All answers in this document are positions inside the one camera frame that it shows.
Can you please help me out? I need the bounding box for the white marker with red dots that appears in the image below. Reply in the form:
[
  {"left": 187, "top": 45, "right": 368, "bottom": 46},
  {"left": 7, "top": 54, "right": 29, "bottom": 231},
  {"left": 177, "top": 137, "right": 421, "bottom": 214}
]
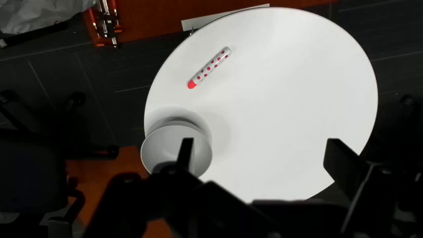
[{"left": 187, "top": 46, "right": 232, "bottom": 90}]

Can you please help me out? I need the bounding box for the grey bowl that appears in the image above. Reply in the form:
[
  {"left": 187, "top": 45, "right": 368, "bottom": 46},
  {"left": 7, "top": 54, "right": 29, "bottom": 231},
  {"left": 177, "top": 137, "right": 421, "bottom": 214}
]
[{"left": 140, "top": 118, "right": 213, "bottom": 177}]

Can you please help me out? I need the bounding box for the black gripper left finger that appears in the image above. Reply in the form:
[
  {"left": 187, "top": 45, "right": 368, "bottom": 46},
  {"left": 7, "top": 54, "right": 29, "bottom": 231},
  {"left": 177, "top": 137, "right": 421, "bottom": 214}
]
[{"left": 176, "top": 137, "right": 195, "bottom": 170}]

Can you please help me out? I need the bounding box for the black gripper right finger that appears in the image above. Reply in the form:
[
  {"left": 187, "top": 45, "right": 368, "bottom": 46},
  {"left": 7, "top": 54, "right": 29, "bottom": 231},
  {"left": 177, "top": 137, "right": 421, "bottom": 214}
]
[{"left": 324, "top": 139, "right": 373, "bottom": 199}]

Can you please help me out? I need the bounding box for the orange clamp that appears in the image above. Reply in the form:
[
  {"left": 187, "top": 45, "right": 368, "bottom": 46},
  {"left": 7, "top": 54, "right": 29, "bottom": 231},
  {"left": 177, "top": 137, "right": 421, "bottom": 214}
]
[{"left": 87, "top": 0, "right": 122, "bottom": 47}]

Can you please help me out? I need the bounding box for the round white table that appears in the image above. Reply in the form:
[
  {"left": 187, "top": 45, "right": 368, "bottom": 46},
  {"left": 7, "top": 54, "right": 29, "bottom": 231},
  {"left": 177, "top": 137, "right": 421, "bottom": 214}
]
[{"left": 144, "top": 8, "right": 378, "bottom": 202}]

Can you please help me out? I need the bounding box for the white plastic bag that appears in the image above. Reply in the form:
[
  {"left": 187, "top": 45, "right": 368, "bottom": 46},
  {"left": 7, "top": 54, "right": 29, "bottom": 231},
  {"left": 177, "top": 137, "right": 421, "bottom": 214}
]
[{"left": 0, "top": 0, "right": 98, "bottom": 34}]

